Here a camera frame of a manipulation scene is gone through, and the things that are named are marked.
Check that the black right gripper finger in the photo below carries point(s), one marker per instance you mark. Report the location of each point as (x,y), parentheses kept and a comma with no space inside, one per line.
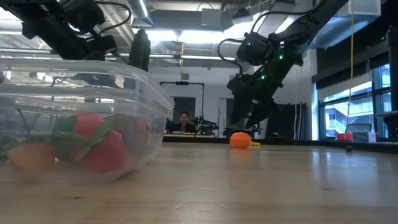
(240,109)
(261,113)

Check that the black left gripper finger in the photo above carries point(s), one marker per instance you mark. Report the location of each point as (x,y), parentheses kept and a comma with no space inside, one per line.
(96,80)

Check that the orange toy fruit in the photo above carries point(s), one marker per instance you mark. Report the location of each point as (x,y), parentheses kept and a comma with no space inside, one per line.
(240,140)

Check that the small red toy strawberry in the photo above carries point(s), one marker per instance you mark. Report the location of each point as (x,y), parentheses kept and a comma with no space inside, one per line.
(85,124)

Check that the large red toy strawberry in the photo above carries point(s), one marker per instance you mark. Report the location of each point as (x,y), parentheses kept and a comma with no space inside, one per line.
(105,154)

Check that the yellowish red toy strawberry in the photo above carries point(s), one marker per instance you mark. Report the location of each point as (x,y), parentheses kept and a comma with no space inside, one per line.
(31,157)

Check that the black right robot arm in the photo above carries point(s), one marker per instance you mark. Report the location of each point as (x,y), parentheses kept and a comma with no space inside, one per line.
(311,21)

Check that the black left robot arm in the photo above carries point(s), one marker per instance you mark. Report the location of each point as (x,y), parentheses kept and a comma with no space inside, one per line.
(56,34)

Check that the dark background robot arm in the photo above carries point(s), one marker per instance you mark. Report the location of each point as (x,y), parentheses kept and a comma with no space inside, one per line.
(206,123)

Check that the black background robot arm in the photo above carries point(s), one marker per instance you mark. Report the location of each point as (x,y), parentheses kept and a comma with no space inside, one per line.
(172,124)

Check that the clear plastic tupperware container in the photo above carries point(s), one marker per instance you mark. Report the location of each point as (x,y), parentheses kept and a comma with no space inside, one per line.
(155,124)

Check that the black background machine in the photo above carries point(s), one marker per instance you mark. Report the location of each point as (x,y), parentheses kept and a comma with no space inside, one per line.
(236,132)

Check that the black leaning panel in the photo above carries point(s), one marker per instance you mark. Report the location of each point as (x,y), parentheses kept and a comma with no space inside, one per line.
(292,121)

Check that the green cactus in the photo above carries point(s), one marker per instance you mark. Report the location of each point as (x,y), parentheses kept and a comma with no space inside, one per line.
(140,49)

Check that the person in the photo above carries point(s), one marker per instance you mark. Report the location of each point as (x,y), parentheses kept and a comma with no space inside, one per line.
(185,119)

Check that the background work table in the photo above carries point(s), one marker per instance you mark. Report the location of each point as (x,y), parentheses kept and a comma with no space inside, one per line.
(186,135)

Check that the long ceiling light fixture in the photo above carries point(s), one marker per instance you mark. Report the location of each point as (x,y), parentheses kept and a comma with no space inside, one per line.
(202,57)

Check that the red box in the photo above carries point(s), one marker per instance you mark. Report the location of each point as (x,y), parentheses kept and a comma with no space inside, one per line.
(345,137)

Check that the white box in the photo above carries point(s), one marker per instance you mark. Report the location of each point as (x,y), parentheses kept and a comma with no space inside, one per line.
(368,137)

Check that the black aluminium table frame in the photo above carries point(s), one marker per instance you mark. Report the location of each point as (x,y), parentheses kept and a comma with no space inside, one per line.
(311,142)

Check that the black background gantry frame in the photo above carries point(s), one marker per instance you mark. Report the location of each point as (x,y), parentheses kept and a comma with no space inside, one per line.
(182,83)

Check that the grey wall vent grille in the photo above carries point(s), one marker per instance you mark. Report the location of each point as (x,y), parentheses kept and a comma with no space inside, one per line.
(185,76)

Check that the black vertical post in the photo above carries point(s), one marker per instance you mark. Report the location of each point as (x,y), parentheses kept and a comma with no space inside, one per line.
(395,93)

